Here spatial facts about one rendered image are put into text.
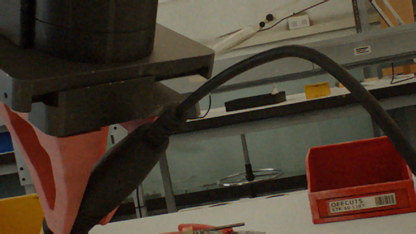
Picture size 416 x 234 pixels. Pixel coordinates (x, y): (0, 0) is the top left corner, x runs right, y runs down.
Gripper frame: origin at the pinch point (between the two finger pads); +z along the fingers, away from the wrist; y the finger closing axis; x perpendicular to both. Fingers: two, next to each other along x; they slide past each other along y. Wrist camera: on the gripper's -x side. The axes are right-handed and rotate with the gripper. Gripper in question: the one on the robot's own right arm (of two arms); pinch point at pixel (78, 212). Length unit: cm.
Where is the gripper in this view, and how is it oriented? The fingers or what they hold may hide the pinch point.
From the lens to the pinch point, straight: 33.7
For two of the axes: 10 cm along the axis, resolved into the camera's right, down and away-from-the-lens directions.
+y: -7.4, 1.7, -6.5
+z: -1.4, 9.1, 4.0
